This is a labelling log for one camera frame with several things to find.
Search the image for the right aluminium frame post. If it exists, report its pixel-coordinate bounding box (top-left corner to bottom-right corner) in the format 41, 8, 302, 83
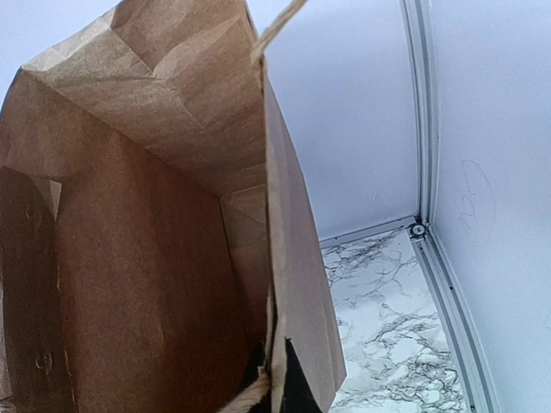
400, 1, 440, 226

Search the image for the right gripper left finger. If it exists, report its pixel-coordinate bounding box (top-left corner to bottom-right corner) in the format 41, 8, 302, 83
245, 342, 269, 404

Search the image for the brown paper bag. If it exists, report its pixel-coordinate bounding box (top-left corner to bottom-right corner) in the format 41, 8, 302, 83
1, 1, 346, 412

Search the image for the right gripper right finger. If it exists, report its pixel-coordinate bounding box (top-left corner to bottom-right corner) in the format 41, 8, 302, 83
280, 338, 322, 413

